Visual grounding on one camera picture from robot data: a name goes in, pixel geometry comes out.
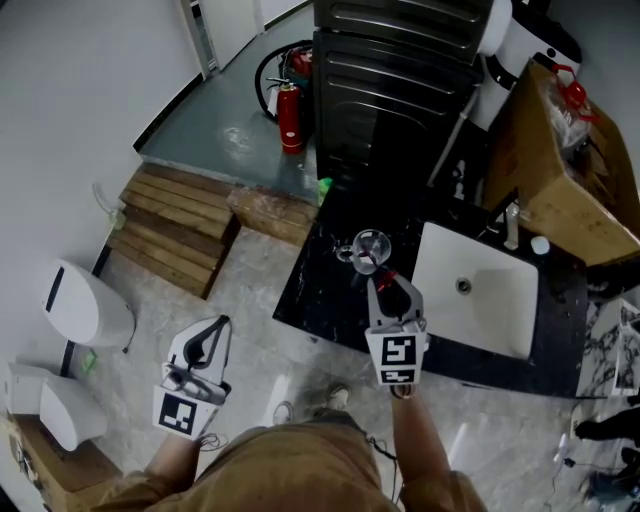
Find red-handled spoon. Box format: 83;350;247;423
360;249;400;294

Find person's right forearm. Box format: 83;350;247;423
390;396;453;481

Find white pipe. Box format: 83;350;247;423
426;94;479;187

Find metal faucet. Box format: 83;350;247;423
487;199;522;251

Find wooden block step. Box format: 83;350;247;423
225;185;321;247

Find black floor cable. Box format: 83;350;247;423
549;454;581;506

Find white cylindrical appliance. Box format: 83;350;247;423
469;0;584;132

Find red jug cap handle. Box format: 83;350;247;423
549;62;599;124

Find white door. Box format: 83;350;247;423
182;0;261;79

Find person's left forearm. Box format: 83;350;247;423
147;433;201;481

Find person's brown clothing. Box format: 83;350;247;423
87;409;489;512

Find clear plastic tube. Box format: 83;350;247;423
92;182;126;231

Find large cardboard box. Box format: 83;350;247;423
482;57;640;268

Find white marble cabinet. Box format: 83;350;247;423
577;297;640;399

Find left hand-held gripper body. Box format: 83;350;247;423
152;362;233;441

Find person's right shoe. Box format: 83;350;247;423
324;383;351;412

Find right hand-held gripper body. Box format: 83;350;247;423
364;317;431;401

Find black ribbed cabinet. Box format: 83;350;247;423
312;27;485;201
312;0;494;64

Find wooden steps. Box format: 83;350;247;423
107;164;241;300

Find clear glass mug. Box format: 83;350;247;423
335;228;393;276

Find black marble vanity table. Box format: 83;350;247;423
272;192;590;399

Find white bin with black slot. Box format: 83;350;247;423
40;258;136;349

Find white sink basin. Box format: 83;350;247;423
410;221;540;360

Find clear plastic bag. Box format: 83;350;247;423
542;84;596;151

